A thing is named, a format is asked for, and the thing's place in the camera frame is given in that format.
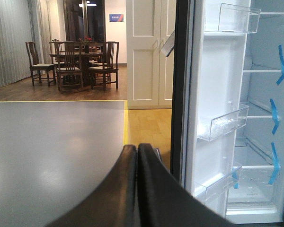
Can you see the white panelled wardrobe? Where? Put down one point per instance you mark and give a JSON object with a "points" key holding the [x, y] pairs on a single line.
{"points": [[149, 25]]}

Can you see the red flowers in black vase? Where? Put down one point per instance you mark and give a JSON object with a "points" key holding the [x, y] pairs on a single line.
{"points": [[85, 43]]}

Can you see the dark wooden chair back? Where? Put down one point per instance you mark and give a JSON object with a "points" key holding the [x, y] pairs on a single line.
{"points": [[56, 48]]}

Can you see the grey living room curtain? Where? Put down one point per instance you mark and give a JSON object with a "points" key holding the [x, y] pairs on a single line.
{"points": [[22, 21]]}

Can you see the dark wooden chair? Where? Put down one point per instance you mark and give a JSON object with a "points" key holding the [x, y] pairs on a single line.
{"points": [[107, 70], [56, 48], [70, 73], [36, 67]]}

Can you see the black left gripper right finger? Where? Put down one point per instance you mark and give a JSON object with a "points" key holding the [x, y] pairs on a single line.
{"points": [[163, 202]]}

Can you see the round dark wooden dining table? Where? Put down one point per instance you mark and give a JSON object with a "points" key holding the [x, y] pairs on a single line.
{"points": [[85, 64]]}

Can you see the blue wall sign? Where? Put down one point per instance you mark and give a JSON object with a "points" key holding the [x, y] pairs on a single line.
{"points": [[116, 17]]}

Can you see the dark wooden chair left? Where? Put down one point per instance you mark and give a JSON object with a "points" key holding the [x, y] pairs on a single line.
{"points": [[36, 67]]}

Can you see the sign stand with grey board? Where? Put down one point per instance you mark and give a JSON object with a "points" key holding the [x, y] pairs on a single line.
{"points": [[168, 46]]}

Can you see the dark wooden chair front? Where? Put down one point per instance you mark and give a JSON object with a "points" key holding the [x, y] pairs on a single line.
{"points": [[70, 73]]}

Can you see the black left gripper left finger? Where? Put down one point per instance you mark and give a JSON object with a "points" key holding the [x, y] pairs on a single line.
{"points": [[111, 204]]}

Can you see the dark wooden chair right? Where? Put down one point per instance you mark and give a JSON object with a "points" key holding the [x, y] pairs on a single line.
{"points": [[107, 70]]}

